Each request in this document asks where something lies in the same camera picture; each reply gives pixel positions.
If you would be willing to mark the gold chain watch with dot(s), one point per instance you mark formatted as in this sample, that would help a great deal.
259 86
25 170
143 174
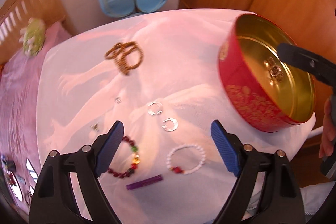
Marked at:
275 72

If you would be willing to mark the wooden bed headboard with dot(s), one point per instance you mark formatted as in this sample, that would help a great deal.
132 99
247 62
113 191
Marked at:
15 15

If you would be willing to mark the red gold round tin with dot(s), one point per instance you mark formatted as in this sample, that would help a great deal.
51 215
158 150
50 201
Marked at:
265 106

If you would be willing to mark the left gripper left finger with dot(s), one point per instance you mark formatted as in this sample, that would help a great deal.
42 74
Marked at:
54 200

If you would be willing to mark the white printed tablecloth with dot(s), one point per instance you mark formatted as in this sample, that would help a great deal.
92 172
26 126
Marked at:
111 73

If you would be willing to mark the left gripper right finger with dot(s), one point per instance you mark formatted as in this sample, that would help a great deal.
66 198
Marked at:
280 199

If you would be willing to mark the person's right hand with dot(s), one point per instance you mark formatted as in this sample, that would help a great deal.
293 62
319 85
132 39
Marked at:
328 132

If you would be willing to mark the pink bed sheet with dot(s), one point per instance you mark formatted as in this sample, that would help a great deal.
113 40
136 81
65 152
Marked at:
19 90

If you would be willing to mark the small silver stud earring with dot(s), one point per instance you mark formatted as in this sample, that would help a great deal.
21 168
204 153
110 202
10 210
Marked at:
95 127

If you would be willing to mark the green cabbage plush toy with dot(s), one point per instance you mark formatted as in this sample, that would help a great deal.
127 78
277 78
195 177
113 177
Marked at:
33 37

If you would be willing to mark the purple stick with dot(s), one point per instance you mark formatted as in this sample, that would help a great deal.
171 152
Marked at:
143 183

